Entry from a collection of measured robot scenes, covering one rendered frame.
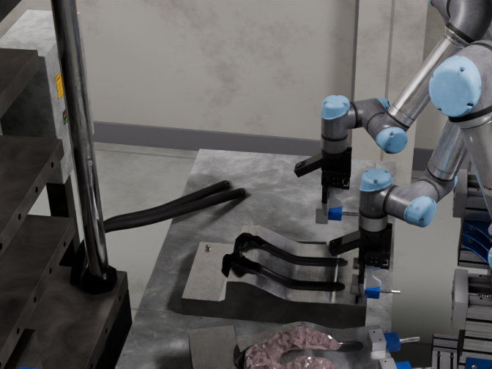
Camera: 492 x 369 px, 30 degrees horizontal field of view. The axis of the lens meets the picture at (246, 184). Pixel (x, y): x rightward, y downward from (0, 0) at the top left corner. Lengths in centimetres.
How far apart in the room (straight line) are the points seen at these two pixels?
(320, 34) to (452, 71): 248
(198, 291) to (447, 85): 95
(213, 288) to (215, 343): 28
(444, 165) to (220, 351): 71
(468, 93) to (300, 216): 109
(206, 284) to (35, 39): 81
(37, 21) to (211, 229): 82
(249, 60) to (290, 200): 165
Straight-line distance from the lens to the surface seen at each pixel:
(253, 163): 318
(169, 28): 456
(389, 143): 243
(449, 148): 225
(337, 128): 252
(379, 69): 430
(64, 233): 249
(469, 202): 275
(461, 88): 197
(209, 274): 259
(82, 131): 239
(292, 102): 459
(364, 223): 233
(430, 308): 384
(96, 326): 257
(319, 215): 269
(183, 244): 280
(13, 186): 225
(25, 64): 225
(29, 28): 263
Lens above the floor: 247
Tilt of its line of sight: 33 degrees down
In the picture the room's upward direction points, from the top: 1 degrees counter-clockwise
